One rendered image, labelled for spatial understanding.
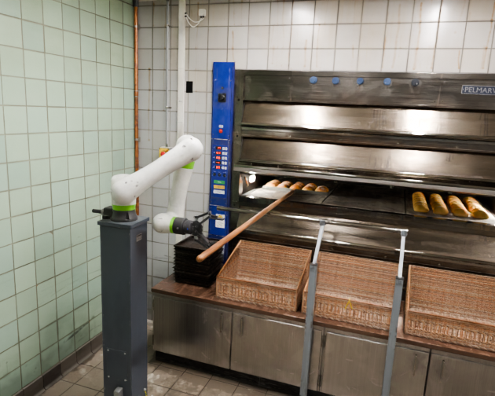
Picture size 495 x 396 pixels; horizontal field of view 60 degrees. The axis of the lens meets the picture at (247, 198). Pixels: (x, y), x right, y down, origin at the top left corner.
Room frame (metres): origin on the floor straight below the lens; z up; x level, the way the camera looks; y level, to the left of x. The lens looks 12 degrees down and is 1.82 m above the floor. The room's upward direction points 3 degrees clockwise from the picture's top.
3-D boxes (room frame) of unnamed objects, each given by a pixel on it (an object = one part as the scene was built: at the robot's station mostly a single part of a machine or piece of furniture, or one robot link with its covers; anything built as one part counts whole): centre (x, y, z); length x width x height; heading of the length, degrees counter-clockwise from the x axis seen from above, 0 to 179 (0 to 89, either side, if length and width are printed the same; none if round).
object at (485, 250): (2.90, -0.79, 1.02); 1.79 x 0.11 x 0.19; 71
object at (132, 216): (2.32, 0.73, 1.23); 0.26 x 0.15 x 0.06; 75
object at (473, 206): (3.13, -1.48, 1.21); 0.61 x 0.48 x 0.06; 161
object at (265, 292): (2.84, -0.15, 0.72); 0.56 x 0.49 x 0.28; 72
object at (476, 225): (2.93, -0.79, 1.16); 1.80 x 0.06 x 0.04; 71
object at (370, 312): (2.65, -0.71, 0.72); 0.56 x 0.49 x 0.28; 70
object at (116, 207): (2.29, 0.67, 1.36); 0.16 x 0.13 x 0.19; 16
